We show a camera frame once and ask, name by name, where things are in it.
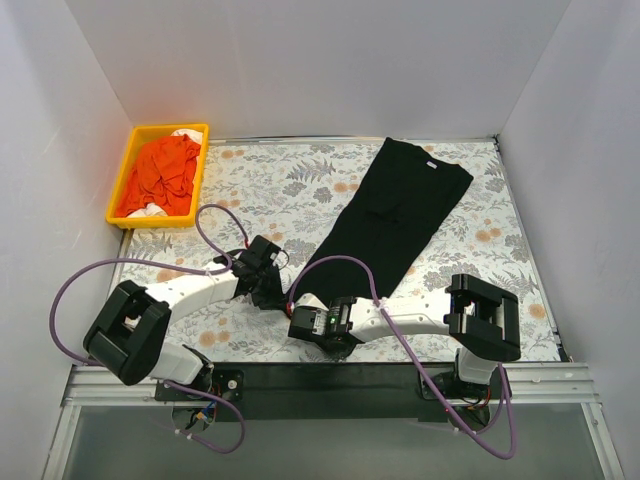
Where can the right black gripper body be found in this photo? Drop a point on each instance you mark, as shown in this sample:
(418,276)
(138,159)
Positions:
(298,323)

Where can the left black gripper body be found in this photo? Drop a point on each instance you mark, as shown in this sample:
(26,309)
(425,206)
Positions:
(267,292)

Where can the black t shirt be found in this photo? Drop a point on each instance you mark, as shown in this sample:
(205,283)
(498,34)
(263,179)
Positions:
(402,200)

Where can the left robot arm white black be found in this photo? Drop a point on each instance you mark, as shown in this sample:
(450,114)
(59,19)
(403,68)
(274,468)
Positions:
(128,336)

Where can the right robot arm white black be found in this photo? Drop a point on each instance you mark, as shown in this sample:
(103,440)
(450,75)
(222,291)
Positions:
(481,317)

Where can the floral table cloth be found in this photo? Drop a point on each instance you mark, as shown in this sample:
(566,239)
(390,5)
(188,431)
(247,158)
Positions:
(292,194)

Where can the yellow plastic bin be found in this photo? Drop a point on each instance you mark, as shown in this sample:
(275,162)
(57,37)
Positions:
(159,180)

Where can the orange t shirt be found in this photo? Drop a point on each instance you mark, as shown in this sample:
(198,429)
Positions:
(165,175)

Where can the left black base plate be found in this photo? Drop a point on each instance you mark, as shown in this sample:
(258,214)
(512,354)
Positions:
(227,384)

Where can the aluminium frame rail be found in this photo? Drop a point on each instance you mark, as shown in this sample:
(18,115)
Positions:
(324,421)

